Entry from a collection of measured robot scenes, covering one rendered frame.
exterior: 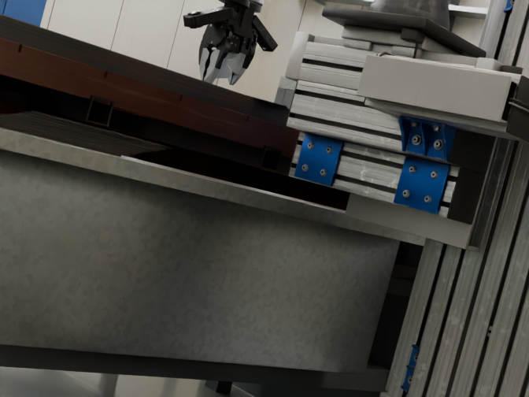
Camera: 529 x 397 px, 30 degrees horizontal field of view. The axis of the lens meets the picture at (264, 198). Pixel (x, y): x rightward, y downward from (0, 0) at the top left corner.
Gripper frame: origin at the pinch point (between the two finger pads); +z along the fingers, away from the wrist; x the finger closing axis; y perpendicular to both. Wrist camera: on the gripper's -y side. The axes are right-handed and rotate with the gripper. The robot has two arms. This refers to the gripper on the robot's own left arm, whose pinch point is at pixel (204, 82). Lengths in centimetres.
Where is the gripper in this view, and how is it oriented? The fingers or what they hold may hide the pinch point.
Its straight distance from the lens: 221.8
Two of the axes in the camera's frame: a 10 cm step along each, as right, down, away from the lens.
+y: 7.2, 1.8, 6.7
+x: -6.4, -1.9, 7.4
